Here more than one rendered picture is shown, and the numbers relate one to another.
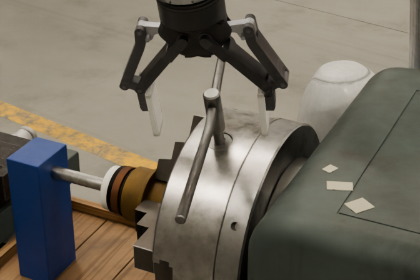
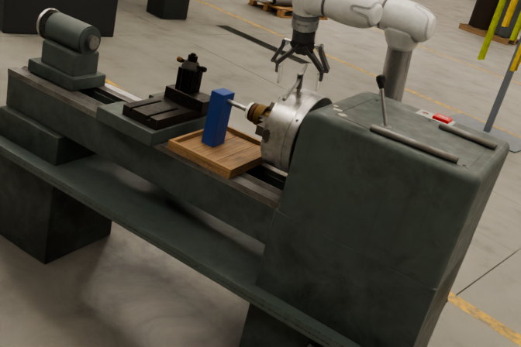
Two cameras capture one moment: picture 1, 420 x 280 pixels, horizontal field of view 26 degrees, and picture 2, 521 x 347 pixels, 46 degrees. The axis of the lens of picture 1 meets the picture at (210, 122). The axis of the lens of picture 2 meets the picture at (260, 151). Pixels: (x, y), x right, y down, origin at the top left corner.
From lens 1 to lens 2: 107 cm
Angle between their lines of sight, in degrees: 5
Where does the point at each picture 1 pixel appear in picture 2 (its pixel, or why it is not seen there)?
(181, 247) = (275, 125)
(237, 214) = (299, 117)
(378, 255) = (345, 126)
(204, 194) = (288, 108)
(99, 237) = (233, 139)
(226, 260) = (291, 132)
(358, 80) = not seen: hidden behind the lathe
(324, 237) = (329, 118)
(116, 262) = (239, 148)
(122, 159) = not seen: hidden behind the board
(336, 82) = not seen: hidden behind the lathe
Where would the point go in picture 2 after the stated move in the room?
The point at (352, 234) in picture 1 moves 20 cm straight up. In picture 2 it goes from (338, 119) to (355, 60)
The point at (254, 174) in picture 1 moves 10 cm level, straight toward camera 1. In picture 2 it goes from (308, 105) to (305, 114)
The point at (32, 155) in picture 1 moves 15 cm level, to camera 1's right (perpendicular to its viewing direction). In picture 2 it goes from (222, 92) to (259, 101)
